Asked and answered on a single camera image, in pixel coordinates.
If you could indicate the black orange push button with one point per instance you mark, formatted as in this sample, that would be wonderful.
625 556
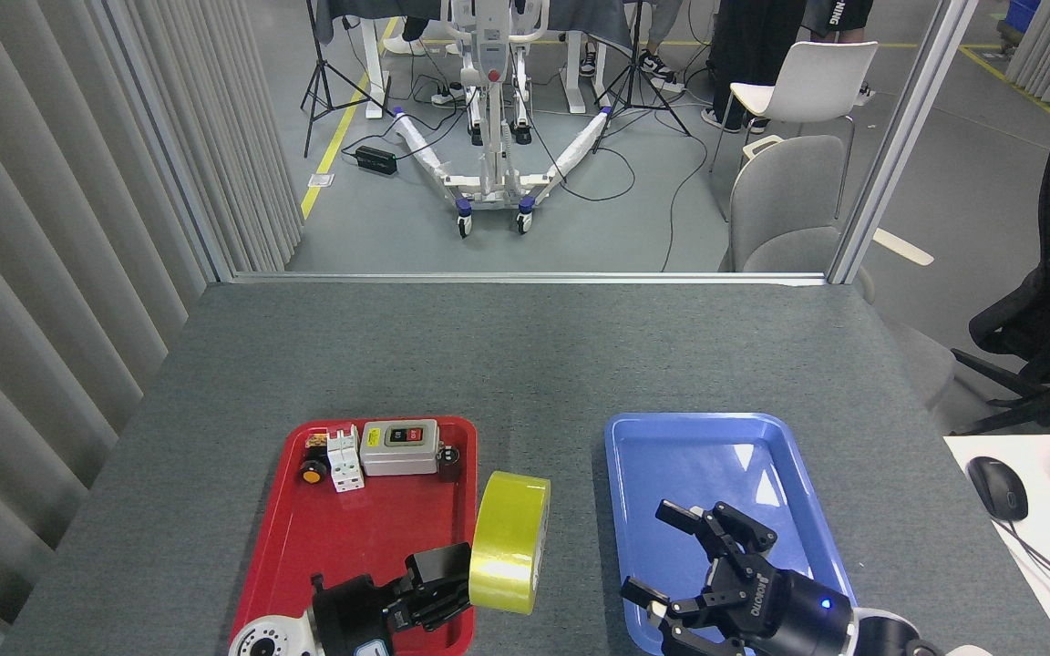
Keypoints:
313 471

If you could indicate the yellow tape roll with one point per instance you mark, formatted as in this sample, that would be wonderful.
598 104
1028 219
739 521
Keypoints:
507 547

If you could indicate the cream flat board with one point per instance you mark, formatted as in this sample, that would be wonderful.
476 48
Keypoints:
903 248

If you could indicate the silver frame rail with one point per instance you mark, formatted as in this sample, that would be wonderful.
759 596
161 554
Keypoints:
525 278

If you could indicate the white chair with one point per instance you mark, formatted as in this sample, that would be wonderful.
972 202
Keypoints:
817 77

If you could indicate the grey push button switch box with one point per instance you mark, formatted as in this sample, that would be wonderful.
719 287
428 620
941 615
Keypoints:
397 456

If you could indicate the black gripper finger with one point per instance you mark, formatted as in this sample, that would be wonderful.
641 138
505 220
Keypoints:
735 533
434 612
438 569
698 610

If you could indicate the grey chair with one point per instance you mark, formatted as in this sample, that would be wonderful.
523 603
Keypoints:
785 200

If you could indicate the blue bin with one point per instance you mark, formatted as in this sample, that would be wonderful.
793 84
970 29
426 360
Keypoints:
1022 16

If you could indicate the blue plastic tray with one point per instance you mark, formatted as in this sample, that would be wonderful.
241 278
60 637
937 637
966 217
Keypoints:
671 456

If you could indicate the white circuit breaker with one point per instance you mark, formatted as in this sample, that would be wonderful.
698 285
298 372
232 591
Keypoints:
344 460

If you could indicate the white wheeled stand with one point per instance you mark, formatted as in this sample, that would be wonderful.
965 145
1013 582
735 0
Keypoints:
491 55

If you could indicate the black power adapter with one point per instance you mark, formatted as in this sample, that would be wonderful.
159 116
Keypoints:
375 160

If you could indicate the small brown yellow component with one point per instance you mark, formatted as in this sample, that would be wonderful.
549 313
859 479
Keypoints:
315 442

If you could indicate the black computer mouse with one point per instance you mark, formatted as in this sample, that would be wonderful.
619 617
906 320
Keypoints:
997 487

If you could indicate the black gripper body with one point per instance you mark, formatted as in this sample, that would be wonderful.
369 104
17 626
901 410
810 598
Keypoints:
347 615
789 620

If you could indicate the person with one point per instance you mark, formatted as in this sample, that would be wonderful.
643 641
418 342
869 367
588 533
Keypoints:
657 64

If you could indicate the silver frame post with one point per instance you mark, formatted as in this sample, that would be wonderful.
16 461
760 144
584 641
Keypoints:
903 137

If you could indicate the red plastic tray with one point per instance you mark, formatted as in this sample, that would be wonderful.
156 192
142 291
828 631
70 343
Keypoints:
352 538

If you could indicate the black tripod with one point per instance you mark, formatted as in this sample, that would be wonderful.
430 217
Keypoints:
636 55
317 55

